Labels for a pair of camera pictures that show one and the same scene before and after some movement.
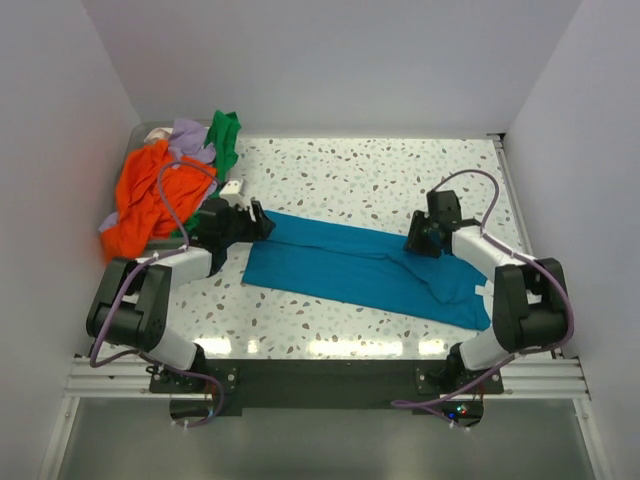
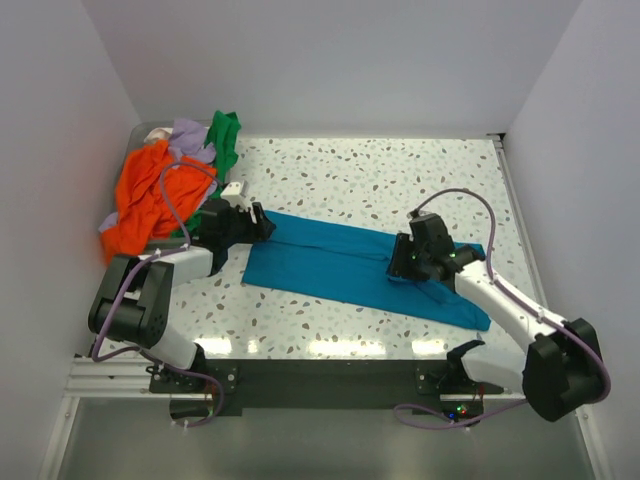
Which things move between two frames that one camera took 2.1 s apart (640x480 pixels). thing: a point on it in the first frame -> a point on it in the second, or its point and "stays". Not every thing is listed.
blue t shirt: (367, 267) stays
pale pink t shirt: (158, 133) stays
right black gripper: (413, 241) -> (398, 264)
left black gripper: (258, 230) stays
